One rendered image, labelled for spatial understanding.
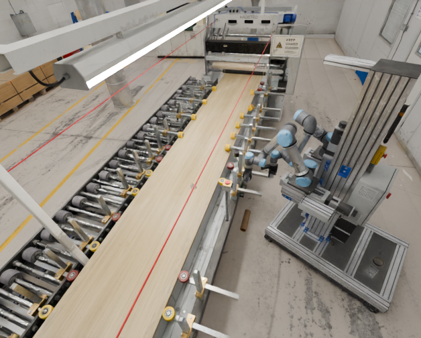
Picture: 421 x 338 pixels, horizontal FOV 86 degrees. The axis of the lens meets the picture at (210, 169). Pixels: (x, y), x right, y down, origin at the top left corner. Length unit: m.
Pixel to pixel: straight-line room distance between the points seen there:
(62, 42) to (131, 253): 1.57
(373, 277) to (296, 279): 0.72
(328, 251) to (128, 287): 2.03
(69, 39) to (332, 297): 2.88
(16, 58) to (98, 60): 0.25
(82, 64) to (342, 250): 2.79
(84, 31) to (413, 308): 3.32
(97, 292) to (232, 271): 1.43
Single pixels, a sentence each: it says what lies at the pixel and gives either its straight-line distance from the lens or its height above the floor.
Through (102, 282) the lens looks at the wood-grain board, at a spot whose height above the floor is 0.90.
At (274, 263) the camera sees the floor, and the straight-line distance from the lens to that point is 2.90.
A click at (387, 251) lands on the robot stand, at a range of 3.18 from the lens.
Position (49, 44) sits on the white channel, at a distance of 0.83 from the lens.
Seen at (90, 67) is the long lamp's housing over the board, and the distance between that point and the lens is 0.89.
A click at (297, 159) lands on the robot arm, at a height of 1.40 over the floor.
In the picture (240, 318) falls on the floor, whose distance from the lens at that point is 2.67.
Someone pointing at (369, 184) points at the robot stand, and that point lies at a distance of 2.17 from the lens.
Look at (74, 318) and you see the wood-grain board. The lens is 2.01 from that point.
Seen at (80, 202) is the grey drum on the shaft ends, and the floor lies 0.84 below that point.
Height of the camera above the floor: 2.60
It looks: 43 degrees down
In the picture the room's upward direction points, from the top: 4 degrees counter-clockwise
